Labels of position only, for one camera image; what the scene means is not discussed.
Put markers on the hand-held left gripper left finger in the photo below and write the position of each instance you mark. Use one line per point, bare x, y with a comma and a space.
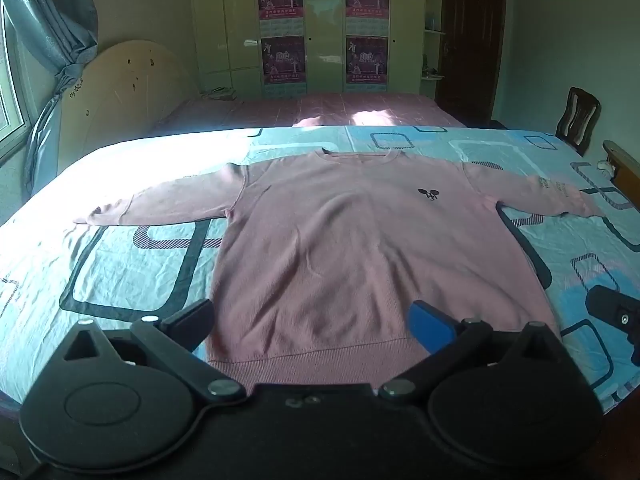
192, 321

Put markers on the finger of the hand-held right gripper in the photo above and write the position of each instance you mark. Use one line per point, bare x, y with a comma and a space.
612, 310

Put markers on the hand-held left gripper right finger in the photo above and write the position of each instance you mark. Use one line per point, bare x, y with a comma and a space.
430, 325

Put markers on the pink sweater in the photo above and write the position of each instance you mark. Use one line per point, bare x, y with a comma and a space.
345, 250

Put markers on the blue patterned bed sheet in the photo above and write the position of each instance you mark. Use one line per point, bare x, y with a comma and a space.
125, 280

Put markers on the small white object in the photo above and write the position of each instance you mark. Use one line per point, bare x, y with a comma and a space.
606, 167

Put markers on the wooden bed footboard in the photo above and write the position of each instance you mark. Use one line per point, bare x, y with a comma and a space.
625, 162

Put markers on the dark wooden chair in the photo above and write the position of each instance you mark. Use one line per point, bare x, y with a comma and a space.
577, 115

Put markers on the cream bed headboard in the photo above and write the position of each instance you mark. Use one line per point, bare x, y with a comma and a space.
125, 90

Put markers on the pink checked bed sheet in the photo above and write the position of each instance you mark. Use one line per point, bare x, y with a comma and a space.
320, 107

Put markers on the white corner shelves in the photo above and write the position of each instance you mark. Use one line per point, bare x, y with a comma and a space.
434, 32

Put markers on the dark wooden door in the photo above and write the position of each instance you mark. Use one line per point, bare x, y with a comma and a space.
470, 35

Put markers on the green wardrobe with posters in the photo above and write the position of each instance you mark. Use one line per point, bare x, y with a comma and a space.
225, 25

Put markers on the window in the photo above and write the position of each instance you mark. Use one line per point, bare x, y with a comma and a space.
9, 85

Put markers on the grey-blue curtain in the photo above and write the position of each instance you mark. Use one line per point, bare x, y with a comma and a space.
55, 20

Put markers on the purple wall poster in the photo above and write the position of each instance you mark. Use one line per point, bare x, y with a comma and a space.
283, 65
280, 2
367, 62
367, 2

